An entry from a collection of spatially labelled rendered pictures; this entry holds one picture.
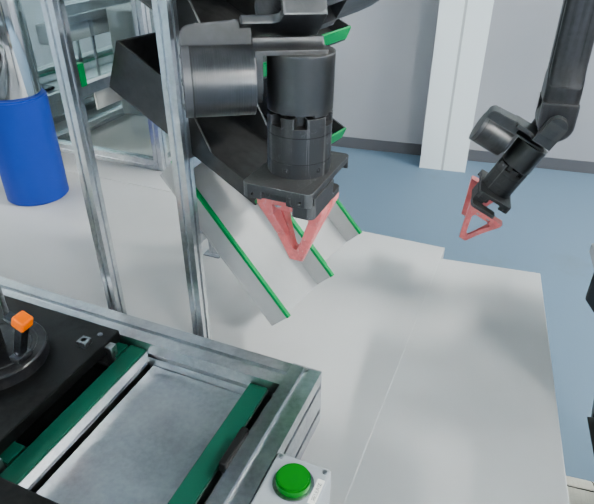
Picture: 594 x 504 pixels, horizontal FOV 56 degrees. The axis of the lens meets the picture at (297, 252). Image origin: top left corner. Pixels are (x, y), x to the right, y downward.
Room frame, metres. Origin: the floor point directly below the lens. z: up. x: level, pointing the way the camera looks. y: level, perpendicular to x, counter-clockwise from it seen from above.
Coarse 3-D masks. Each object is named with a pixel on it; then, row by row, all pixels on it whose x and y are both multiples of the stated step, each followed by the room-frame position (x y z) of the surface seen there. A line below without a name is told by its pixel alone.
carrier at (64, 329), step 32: (0, 288) 0.67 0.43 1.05; (0, 320) 0.67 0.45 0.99; (64, 320) 0.70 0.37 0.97; (0, 352) 0.60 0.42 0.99; (32, 352) 0.60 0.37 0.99; (64, 352) 0.62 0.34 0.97; (96, 352) 0.62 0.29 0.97; (0, 384) 0.55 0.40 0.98; (32, 384) 0.56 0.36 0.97; (64, 384) 0.56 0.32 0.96; (0, 416) 0.50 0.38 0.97; (32, 416) 0.51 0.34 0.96; (0, 448) 0.46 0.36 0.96
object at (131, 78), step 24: (120, 48) 0.79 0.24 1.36; (144, 48) 0.84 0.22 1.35; (120, 72) 0.79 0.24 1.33; (144, 72) 0.77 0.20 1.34; (144, 96) 0.77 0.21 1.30; (192, 120) 0.72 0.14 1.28; (216, 120) 0.82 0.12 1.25; (240, 120) 0.84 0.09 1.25; (264, 120) 0.82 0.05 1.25; (192, 144) 0.72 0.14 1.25; (216, 144) 0.76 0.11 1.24; (240, 144) 0.78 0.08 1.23; (264, 144) 0.80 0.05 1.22; (216, 168) 0.70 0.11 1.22; (240, 168) 0.73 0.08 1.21; (240, 192) 0.68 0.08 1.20
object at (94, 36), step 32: (32, 0) 1.68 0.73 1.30; (64, 0) 1.64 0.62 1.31; (96, 0) 1.59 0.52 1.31; (128, 0) 1.55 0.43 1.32; (32, 32) 1.69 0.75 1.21; (96, 32) 1.60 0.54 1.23; (128, 32) 1.56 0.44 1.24; (96, 64) 1.61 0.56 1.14; (64, 128) 1.68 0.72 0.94; (96, 128) 1.63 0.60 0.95; (128, 128) 1.58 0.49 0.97
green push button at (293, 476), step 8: (288, 464) 0.43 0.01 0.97; (296, 464) 0.43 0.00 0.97; (280, 472) 0.42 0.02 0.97; (288, 472) 0.42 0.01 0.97; (296, 472) 0.42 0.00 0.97; (304, 472) 0.42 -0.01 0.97; (280, 480) 0.41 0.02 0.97; (288, 480) 0.41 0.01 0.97; (296, 480) 0.41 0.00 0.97; (304, 480) 0.41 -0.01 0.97; (280, 488) 0.40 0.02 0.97; (288, 488) 0.40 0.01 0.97; (296, 488) 0.40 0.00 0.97; (304, 488) 0.40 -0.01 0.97; (288, 496) 0.39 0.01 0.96; (296, 496) 0.39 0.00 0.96
